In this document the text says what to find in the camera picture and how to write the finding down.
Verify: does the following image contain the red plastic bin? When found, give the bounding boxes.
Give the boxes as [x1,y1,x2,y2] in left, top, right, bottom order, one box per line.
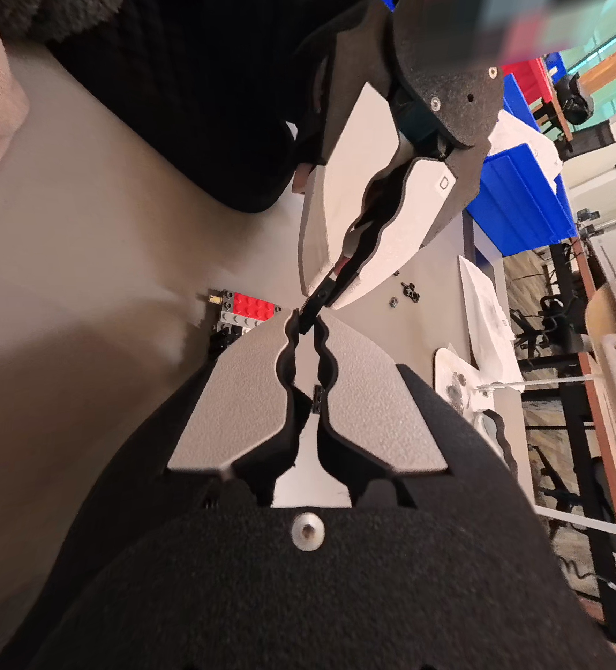
[502,58,553,106]

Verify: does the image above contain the white printed sheet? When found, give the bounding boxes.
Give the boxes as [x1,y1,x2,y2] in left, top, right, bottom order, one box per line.
[488,107,566,185]

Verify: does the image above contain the wooden side table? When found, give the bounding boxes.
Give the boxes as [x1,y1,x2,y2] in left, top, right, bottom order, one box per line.
[530,98,577,143]

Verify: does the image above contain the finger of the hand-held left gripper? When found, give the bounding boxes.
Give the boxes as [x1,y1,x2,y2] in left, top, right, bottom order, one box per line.
[298,82,409,299]
[329,156,459,311]

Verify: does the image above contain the nested blue plastic bins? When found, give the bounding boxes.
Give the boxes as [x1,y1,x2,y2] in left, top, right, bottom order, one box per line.
[465,147,578,258]

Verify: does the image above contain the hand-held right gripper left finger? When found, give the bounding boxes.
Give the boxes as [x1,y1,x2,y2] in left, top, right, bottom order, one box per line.
[167,309,313,507]

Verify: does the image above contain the person's dark cardigan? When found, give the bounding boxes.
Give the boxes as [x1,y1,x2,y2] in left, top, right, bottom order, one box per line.
[0,0,127,44]

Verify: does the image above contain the clear bag of black parts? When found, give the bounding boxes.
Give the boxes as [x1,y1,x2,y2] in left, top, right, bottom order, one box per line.
[443,369,472,415]

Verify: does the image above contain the partly built brick car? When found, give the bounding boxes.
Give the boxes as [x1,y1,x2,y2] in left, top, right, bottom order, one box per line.
[203,289,283,363]

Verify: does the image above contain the person's left forearm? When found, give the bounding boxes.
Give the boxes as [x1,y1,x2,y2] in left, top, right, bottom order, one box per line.
[46,0,362,214]

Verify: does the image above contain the white wooden book stand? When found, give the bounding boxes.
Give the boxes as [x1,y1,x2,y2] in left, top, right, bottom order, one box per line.
[434,209,616,541]

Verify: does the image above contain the black office chair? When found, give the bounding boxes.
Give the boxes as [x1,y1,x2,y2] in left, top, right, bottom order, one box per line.
[559,120,616,161]

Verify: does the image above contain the white printed paper bag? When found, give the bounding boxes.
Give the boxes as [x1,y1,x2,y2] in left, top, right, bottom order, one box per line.
[459,255,524,386]

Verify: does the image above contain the loose grey black finger pad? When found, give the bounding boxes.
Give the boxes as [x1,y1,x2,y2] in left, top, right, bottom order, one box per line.
[473,408,519,478]

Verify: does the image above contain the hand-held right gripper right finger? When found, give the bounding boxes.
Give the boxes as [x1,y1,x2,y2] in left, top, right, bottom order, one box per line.
[313,313,449,507]

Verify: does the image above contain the small black square brick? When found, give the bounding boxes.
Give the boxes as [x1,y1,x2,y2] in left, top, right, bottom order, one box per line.
[299,276,336,337]

